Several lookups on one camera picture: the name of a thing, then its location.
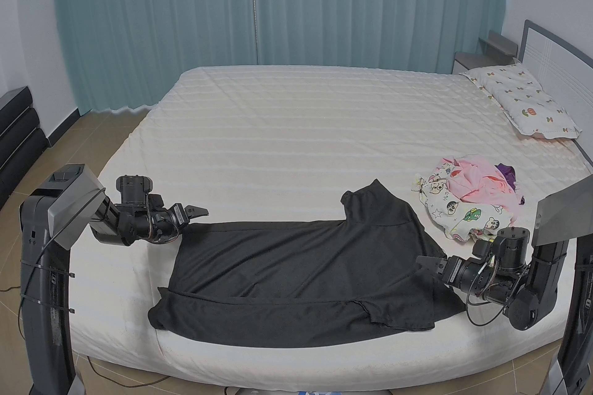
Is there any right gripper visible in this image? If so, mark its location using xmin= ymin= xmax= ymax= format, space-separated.
xmin=415 ymin=255 xmax=483 ymax=293

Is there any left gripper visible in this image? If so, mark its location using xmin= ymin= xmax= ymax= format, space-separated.
xmin=154 ymin=202 xmax=209 ymax=242

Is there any black T-shirt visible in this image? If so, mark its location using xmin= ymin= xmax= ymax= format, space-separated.
xmin=148 ymin=179 xmax=466 ymax=347

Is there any pile of clothes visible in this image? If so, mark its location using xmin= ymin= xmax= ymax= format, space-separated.
xmin=410 ymin=156 xmax=526 ymax=243

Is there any bed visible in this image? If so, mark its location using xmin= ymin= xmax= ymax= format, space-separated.
xmin=69 ymin=19 xmax=593 ymax=391

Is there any white printed pillow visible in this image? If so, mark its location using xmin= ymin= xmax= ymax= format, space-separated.
xmin=465 ymin=63 xmax=583 ymax=140

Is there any black chest of drawers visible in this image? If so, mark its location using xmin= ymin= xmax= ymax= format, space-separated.
xmin=0 ymin=88 xmax=51 ymax=211

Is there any grey bedside table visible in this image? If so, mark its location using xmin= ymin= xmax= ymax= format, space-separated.
xmin=454 ymin=31 xmax=519 ymax=75

